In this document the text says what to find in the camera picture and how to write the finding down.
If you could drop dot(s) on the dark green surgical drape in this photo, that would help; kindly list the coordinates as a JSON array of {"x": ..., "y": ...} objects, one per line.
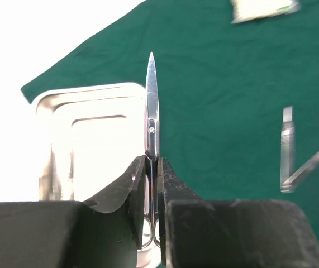
[{"x": 222, "y": 90}]

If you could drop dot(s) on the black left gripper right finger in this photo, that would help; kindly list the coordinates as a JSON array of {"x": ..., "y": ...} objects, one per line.
[{"x": 195, "y": 232}]

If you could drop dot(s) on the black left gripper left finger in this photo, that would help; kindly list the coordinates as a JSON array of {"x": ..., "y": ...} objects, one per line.
[{"x": 64, "y": 234}]

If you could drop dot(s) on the steel scalpel handle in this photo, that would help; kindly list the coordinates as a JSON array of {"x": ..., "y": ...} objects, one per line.
[{"x": 287, "y": 150}]

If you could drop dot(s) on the thin steel tweezers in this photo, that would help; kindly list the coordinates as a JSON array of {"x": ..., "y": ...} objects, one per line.
[{"x": 300, "y": 174}]

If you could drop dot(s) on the clear bag of cotton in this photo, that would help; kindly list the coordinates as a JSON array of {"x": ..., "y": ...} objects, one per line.
[{"x": 247, "y": 10}]

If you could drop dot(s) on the stainless steel instrument tray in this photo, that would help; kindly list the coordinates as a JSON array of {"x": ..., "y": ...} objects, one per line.
[{"x": 95, "y": 161}]

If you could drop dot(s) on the steel surgical scissors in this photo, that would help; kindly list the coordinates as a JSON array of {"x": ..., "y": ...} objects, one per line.
[{"x": 152, "y": 149}]

